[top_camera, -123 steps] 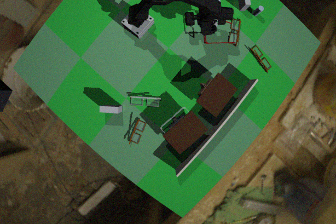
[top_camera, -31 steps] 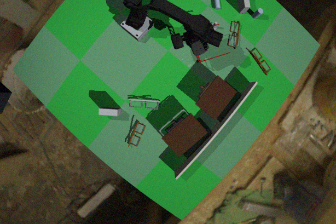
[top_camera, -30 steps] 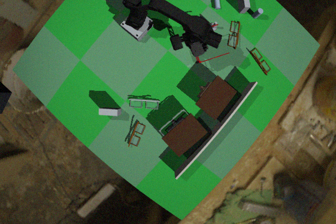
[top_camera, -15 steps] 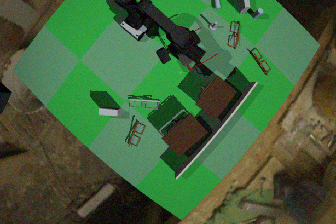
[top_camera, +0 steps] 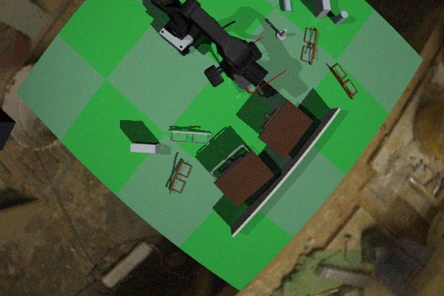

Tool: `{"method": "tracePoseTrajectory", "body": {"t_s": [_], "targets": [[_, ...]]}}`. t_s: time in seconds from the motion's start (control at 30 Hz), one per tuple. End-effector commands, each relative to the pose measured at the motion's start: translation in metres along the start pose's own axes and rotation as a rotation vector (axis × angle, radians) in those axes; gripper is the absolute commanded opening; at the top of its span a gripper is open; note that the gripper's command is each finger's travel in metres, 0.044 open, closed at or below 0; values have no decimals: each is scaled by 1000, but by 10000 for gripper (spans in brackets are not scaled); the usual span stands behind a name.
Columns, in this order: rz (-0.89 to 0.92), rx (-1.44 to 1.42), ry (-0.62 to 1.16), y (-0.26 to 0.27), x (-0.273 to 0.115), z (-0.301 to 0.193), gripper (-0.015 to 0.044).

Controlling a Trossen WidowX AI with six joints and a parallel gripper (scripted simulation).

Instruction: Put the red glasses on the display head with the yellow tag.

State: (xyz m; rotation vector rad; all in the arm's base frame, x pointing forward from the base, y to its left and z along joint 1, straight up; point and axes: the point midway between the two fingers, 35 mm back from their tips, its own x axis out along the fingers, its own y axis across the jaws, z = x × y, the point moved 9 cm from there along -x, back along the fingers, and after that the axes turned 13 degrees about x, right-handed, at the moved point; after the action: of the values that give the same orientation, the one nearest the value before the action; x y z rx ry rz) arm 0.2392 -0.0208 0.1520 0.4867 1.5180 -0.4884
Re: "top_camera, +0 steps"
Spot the light blue cylinder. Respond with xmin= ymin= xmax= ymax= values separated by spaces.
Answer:
xmin=333 ymin=11 xmax=348 ymax=25
xmin=283 ymin=0 xmax=291 ymax=12

